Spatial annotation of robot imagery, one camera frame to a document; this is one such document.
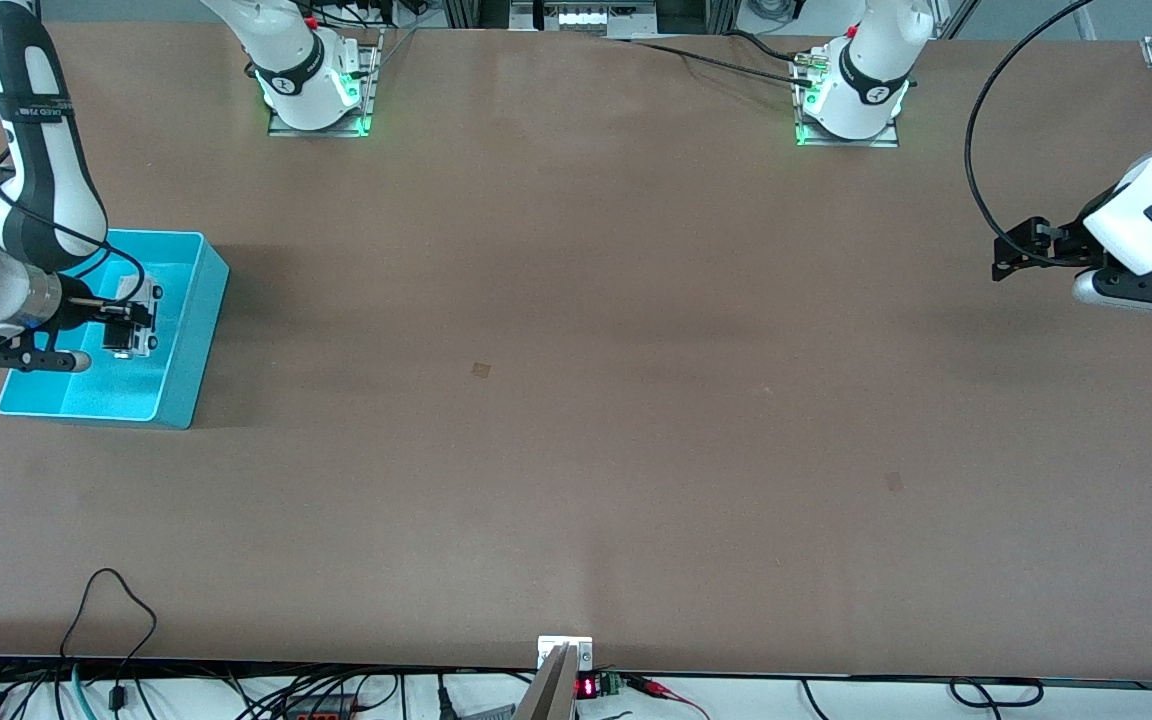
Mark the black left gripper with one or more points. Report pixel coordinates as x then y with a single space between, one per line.
1064 243

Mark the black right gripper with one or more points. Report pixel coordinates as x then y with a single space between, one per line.
84 312

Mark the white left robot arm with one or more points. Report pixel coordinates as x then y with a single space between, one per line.
866 70

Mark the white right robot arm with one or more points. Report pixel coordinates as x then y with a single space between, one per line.
291 60

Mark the turquoise plastic bin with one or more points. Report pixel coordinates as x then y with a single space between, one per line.
106 390

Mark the orange black power strip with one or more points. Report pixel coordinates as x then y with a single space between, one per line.
321 714

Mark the white lit device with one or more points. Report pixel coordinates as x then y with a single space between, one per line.
606 18

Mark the white mounting plate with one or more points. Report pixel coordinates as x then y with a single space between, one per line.
581 655

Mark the red black clip leads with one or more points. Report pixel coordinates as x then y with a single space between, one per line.
656 687

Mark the red digit display module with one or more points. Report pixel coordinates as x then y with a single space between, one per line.
586 687

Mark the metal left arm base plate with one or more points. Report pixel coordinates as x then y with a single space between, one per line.
886 142

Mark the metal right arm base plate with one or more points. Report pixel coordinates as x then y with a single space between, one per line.
366 120

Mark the aluminium frame rack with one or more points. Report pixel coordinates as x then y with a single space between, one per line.
526 15

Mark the grey camera pole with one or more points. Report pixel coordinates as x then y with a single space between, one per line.
548 695

